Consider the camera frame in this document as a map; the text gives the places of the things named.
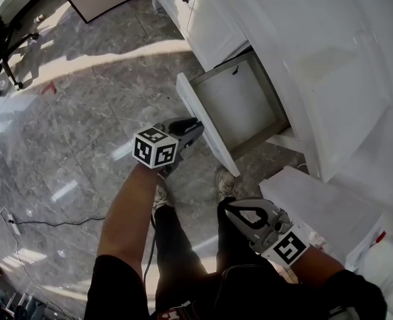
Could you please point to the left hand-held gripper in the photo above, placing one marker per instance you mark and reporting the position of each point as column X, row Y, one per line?
column 152, row 145

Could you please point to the clear water jug red label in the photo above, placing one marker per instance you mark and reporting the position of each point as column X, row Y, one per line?
column 383, row 272

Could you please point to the person's shoe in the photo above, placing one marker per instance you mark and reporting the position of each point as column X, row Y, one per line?
column 160, row 193
column 226, row 183

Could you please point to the white vanity cabinet with sink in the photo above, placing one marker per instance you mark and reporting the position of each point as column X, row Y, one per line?
column 333, row 62

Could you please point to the person's left forearm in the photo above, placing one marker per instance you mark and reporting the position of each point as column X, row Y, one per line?
column 126, row 212

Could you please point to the white cabinet door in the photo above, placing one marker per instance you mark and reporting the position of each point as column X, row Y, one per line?
column 169, row 8
column 213, row 28

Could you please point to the person's left leg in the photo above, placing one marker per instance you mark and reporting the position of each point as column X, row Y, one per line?
column 179, row 245

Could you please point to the person's torso in black shirt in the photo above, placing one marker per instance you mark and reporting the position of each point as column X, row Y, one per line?
column 249, row 298

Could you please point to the white water dispenser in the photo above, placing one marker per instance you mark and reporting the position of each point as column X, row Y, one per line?
column 316, row 198

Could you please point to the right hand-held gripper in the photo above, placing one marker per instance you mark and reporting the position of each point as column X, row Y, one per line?
column 284, row 245

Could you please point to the person's right shoe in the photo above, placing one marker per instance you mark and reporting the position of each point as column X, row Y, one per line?
column 226, row 183

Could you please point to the person's left shoe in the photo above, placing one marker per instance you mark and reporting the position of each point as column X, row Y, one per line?
column 160, row 193

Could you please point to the white drawer black knob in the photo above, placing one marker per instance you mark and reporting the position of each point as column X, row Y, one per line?
column 236, row 105

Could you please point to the person's right forearm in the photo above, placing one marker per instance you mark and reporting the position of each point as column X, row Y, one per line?
column 316, row 265

